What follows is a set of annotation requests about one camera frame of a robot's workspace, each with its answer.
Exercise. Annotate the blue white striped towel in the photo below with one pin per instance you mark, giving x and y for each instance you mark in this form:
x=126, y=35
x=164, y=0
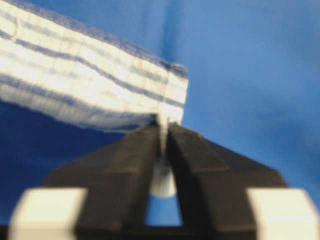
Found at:
x=79, y=75

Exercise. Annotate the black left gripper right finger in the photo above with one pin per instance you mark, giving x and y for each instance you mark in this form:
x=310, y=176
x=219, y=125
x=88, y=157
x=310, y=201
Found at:
x=226, y=196

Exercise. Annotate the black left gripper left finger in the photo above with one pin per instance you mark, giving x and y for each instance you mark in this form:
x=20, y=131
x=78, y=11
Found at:
x=99, y=195

